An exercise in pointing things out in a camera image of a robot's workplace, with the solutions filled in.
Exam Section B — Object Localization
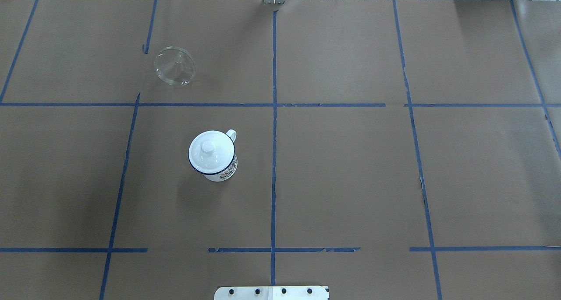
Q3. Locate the white enamel cup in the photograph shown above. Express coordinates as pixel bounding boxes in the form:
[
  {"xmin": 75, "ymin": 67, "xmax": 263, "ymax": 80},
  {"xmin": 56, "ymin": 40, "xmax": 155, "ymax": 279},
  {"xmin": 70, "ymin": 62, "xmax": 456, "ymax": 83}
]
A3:
[{"xmin": 189, "ymin": 129, "xmax": 239, "ymax": 182}]

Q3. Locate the white enamel cup lid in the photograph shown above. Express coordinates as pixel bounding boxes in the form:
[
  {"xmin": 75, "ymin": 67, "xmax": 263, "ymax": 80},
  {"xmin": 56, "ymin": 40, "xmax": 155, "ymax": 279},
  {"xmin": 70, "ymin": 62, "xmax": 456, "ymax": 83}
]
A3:
[{"xmin": 188, "ymin": 131, "xmax": 235, "ymax": 175}]

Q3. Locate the white camera mast base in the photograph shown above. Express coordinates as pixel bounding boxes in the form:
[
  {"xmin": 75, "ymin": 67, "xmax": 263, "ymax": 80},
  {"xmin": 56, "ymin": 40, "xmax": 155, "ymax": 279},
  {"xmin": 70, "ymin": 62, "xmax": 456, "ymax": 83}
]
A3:
[{"xmin": 214, "ymin": 286, "xmax": 330, "ymax": 300}]

